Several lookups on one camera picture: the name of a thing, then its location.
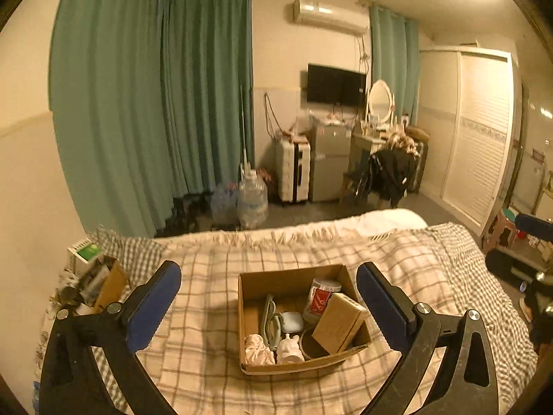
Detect light blue case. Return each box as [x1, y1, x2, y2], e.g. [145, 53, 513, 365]
[276, 311, 303, 334]

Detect black jacket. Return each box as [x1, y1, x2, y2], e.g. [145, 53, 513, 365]
[356, 149, 416, 208]

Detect brown furry garment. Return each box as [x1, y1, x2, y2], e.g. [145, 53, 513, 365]
[386, 132, 418, 155]

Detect large cardboard box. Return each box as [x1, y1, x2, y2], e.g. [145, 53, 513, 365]
[237, 264, 372, 376]

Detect white oval mirror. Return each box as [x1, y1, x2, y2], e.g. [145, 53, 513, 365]
[367, 80, 395, 124]

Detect narrow green curtain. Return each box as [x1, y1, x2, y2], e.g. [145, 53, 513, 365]
[369, 4, 421, 129]

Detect white scrunchie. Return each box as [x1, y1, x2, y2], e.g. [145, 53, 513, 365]
[245, 334, 276, 366]

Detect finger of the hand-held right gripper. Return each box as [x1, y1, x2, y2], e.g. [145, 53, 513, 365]
[485, 251, 543, 287]
[515, 213, 553, 239]

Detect white and green box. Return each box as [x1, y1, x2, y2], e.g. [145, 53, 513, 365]
[68, 239, 104, 275]

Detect white duvet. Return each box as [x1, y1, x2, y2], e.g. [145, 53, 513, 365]
[358, 208, 428, 236]

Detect white slatted wardrobe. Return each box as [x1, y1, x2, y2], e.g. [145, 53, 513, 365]
[419, 47, 515, 236]

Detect plastic stool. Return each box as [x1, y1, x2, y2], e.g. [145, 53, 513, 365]
[481, 207, 519, 254]

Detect hanging wall cables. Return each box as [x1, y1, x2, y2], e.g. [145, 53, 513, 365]
[264, 93, 282, 137]

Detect black wall television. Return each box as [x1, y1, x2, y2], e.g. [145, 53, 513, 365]
[307, 63, 367, 107]

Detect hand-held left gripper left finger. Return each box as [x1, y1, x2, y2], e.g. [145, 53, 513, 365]
[39, 260, 182, 415]

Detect clear water jug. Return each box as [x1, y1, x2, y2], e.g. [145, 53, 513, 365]
[237, 170, 269, 230]

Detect small printed cardboard box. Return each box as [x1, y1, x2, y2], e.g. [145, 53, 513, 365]
[88, 256, 130, 313]

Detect pale green headband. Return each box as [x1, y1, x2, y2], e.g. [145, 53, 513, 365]
[260, 293, 283, 351]

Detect white figurine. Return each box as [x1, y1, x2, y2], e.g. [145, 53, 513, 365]
[276, 334, 302, 365]

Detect white suitcase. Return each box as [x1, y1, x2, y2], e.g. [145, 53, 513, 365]
[275, 138, 312, 205]

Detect grey checked bed sheet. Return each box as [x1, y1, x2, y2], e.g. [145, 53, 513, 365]
[32, 222, 538, 415]

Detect dressing table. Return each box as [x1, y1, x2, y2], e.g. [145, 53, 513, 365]
[349, 132, 390, 182]

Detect brown carton box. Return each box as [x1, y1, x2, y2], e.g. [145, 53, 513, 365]
[312, 293, 368, 355]

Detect wide green curtain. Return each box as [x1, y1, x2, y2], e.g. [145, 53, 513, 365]
[49, 0, 174, 238]
[161, 0, 254, 197]

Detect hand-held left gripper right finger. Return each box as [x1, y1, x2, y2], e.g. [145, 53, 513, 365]
[355, 261, 499, 415]

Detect white air conditioner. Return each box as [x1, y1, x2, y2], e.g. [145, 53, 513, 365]
[293, 0, 369, 34]

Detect grey small fridge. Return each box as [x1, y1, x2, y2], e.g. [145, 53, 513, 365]
[310, 122, 352, 203]

